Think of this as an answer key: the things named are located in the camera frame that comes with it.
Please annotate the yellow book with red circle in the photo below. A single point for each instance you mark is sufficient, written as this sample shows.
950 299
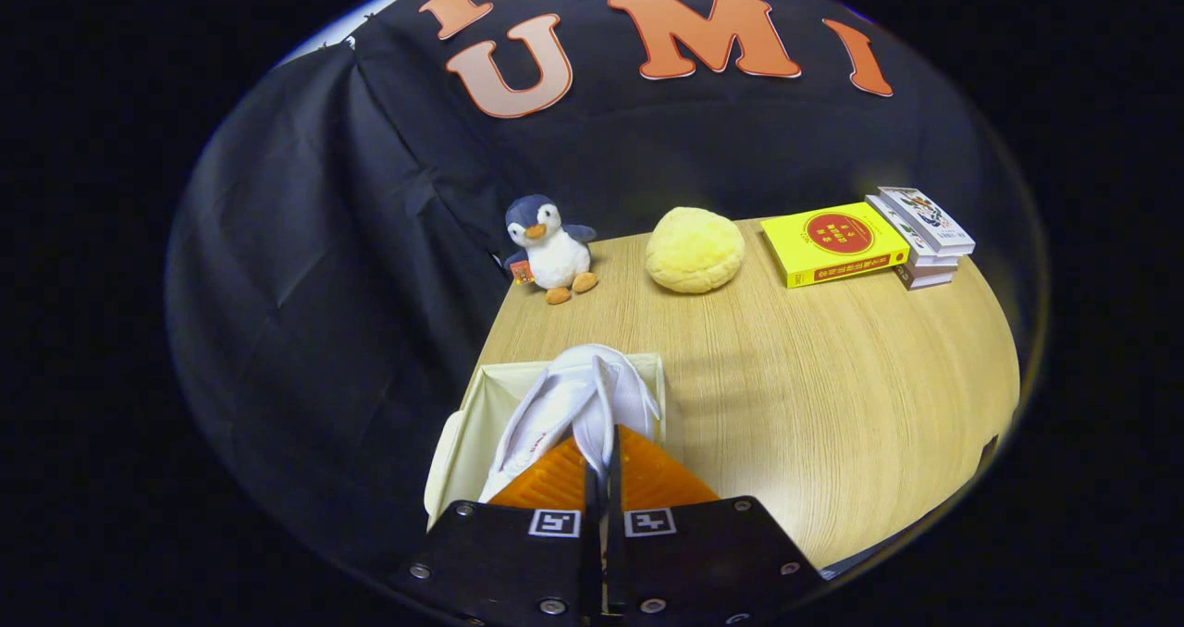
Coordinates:
832 239

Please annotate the yellow plush bun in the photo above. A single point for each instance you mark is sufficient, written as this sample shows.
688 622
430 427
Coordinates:
694 250

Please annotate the brown book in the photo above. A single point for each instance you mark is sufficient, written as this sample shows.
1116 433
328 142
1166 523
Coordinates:
925 277

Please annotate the white canvas shoe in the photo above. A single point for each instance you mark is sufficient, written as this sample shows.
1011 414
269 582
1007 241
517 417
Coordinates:
592 396

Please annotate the beige fabric storage box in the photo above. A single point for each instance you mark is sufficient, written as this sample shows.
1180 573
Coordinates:
481 424

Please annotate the plush penguin toy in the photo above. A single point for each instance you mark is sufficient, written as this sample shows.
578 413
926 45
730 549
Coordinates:
555 252

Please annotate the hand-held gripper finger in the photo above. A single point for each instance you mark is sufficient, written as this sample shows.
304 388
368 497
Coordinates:
613 479
592 497

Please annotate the white illustrated book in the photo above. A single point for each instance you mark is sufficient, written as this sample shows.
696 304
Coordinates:
925 218

